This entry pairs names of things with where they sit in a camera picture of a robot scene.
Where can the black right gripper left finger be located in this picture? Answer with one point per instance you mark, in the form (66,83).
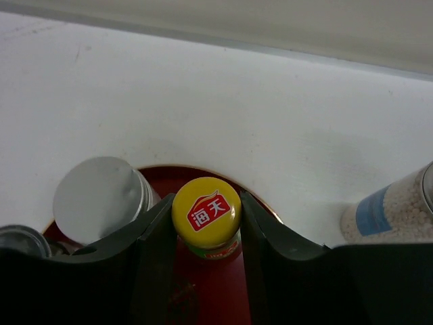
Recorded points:
(124,278)

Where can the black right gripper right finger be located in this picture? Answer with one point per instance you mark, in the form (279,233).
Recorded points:
(292,280)

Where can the sauce bottle yellow cap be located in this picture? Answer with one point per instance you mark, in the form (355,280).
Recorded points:
(206,214)

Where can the tall grinder clear cap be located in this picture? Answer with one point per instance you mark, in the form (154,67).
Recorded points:
(25,239)

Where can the red round tray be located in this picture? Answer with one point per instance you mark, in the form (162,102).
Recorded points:
(203,291)

